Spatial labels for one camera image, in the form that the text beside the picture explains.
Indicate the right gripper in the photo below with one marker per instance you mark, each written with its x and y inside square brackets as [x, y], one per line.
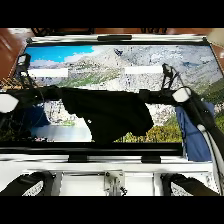
[151, 96]

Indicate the black garment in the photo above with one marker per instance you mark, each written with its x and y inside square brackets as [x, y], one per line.
[110, 115]

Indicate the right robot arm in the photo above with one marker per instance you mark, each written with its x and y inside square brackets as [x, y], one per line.
[200, 111]

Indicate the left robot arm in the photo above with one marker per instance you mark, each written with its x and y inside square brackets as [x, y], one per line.
[30, 94]

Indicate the blue garment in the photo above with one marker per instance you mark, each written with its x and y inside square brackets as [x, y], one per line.
[193, 136]

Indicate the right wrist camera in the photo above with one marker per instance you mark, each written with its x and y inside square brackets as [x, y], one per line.
[166, 70]

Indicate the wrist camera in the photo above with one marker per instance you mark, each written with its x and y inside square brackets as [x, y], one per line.
[23, 61]
[166, 70]

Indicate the silver frame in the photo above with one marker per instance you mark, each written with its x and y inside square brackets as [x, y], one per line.
[100, 168]

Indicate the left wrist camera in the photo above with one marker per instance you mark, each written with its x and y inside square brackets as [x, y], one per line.
[23, 61]

